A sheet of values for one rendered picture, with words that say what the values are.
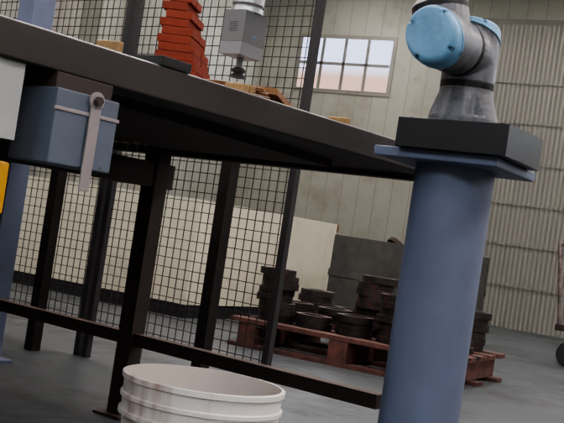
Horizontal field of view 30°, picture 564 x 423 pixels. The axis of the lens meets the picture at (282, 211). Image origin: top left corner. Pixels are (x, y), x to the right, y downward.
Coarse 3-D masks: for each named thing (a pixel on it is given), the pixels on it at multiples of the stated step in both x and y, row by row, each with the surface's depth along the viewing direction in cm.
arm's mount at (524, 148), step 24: (408, 120) 216; (432, 120) 213; (456, 120) 211; (408, 144) 215; (432, 144) 213; (456, 144) 210; (480, 144) 208; (504, 144) 205; (528, 144) 217; (528, 168) 223
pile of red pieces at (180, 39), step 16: (176, 0) 311; (192, 0) 311; (176, 16) 311; (192, 16) 310; (176, 32) 310; (192, 32) 310; (160, 48) 310; (176, 48) 310; (192, 48) 309; (192, 64) 309
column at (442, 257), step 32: (416, 160) 222; (448, 160) 213; (480, 160) 210; (416, 192) 223; (448, 192) 218; (480, 192) 219; (416, 224) 222; (448, 224) 218; (480, 224) 220; (416, 256) 220; (448, 256) 218; (480, 256) 222; (416, 288) 219; (448, 288) 218; (416, 320) 219; (448, 320) 218; (416, 352) 218; (448, 352) 218; (384, 384) 224; (416, 384) 218; (448, 384) 218; (384, 416) 222; (416, 416) 217; (448, 416) 219
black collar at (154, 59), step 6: (150, 60) 185; (156, 60) 184; (162, 60) 184; (168, 60) 185; (174, 60) 186; (168, 66) 185; (174, 66) 186; (180, 66) 187; (186, 66) 188; (186, 72) 189
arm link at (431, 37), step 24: (432, 0) 211; (456, 0) 211; (408, 24) 212; (432, 24) 209; (456, 24) 208; (408, 48) 213; (432, 48) 210; (456, 48) 209; (480, 48) 217; (456, 72) 218
